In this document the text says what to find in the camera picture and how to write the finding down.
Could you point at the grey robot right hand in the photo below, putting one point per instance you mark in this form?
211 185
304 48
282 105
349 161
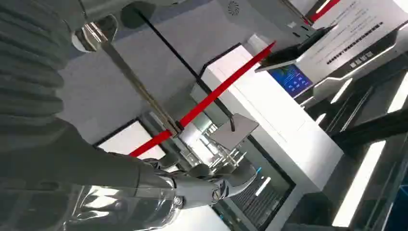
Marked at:
95 172

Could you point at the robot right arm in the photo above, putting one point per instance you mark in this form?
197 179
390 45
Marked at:
28 63

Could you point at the red stanchion belt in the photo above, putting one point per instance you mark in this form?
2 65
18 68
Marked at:
325 9
223 87
149 145

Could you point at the black sign stand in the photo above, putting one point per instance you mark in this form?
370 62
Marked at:
223 135

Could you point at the white counter block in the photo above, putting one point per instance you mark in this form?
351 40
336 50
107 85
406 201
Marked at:
271 127

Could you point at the grey kiosk with screen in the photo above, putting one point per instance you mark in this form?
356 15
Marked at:
344 38

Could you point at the chrome stanchion post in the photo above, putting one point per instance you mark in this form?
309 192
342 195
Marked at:
127 71
296 12

